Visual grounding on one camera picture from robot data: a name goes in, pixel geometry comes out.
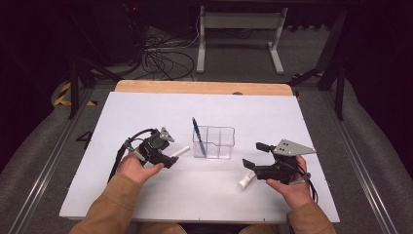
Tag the blue pen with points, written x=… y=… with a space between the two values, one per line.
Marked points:
x=198 y=136

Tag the aluminium floor rail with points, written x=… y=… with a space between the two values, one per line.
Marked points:
x=45 y=169
x=357 y=156

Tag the yellow black hazard tape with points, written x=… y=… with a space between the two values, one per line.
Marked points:
x=63 y=97

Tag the person's left hand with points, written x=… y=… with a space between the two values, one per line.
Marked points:
x=136 y=169

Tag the black equipment box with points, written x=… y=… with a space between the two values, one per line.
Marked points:
x=125 y=35

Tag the person's right hand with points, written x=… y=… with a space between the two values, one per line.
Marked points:
x=297 y=193

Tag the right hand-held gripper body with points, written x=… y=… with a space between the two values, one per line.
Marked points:
x=285 y=148

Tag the white cosmetic tube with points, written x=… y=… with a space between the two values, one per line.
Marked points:
x=245 y=181

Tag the clear plastic organizer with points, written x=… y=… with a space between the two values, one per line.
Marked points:
x=217 y=143

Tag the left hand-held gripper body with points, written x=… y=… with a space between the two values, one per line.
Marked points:
x=152 y=144

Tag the white table cover board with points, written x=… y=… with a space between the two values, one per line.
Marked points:
x=162 y=110

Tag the black metal stand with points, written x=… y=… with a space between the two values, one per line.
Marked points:
x=81 y=74
x=334 y=65

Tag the white metal stand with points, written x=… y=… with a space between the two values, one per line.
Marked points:
x=240 y=21

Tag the white pen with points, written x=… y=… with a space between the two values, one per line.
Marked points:
x=180 y=151

